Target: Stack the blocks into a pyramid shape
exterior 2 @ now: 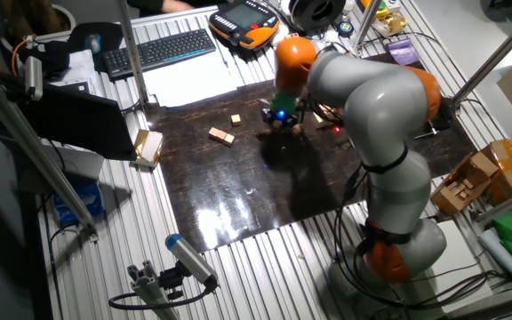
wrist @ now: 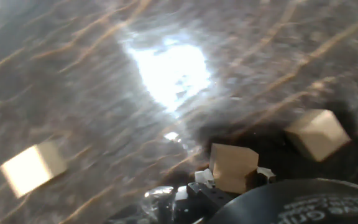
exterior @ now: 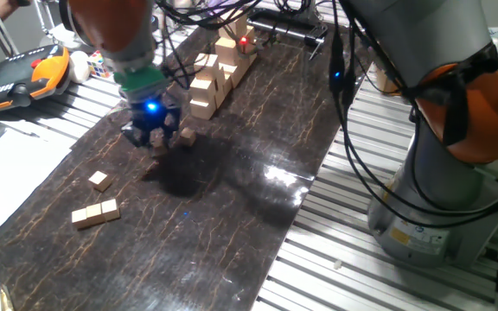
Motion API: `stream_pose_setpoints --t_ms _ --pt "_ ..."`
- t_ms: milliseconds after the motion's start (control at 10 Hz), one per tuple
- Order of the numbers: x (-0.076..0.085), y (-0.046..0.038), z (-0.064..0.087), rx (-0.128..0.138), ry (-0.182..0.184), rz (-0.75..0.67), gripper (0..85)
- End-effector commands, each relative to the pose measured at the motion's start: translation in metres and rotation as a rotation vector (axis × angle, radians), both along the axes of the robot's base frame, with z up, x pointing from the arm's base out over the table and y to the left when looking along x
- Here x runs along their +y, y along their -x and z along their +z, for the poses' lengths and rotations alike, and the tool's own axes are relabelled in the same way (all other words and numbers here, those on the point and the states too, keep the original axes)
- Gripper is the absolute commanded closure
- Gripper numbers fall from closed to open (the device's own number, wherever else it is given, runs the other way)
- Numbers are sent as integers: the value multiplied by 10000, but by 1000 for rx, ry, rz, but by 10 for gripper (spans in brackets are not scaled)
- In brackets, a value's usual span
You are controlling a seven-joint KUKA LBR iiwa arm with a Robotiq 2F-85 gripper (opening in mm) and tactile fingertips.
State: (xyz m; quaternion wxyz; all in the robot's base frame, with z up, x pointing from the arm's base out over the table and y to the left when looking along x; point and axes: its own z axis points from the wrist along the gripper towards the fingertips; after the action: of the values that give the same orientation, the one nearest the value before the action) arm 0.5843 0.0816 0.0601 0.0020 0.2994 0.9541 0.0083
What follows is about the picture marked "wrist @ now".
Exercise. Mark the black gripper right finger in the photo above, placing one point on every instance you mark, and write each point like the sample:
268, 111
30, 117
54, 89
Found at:
265, 172

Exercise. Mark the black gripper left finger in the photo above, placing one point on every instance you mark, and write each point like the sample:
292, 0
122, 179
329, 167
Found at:
210, 196

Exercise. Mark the small wooden cube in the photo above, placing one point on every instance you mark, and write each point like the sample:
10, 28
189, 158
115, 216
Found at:
233, 168
31, 169
317, 135

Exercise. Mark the dark marble pattern mat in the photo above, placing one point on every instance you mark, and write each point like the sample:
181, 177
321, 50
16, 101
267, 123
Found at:
73, 93

